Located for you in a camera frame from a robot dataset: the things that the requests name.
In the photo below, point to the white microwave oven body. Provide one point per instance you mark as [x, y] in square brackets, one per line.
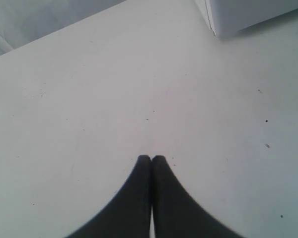
[229, 17]

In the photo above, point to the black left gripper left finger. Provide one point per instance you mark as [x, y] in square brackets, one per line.
[128, 214]

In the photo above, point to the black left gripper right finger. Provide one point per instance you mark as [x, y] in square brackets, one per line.
[175, 213]

